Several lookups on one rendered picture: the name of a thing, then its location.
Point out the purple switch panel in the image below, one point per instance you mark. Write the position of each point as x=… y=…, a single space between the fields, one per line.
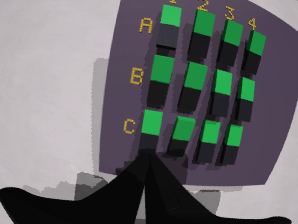
x=209 y=86

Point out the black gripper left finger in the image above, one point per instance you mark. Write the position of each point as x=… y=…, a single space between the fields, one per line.
x=116 y=203

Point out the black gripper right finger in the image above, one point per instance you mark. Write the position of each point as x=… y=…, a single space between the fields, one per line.
x=168 y=202

